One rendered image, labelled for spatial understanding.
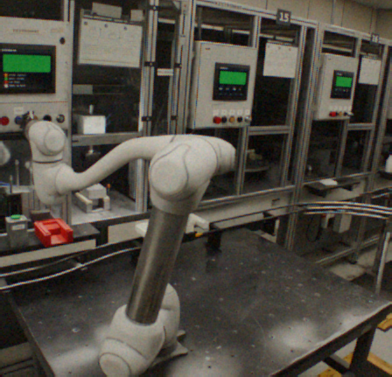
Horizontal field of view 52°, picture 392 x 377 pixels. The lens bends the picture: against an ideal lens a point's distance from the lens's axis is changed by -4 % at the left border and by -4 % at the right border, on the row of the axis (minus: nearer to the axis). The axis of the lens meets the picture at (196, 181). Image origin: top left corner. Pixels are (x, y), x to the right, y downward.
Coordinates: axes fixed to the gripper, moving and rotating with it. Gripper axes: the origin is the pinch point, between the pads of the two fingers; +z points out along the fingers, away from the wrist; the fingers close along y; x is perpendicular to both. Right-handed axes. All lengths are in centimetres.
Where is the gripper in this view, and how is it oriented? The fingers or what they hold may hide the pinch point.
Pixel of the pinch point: (22, 122)
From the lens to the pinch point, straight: 178.3
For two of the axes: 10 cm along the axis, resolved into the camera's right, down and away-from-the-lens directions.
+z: -6.0, -2.7, 7.5
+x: -8.0, 1.1, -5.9
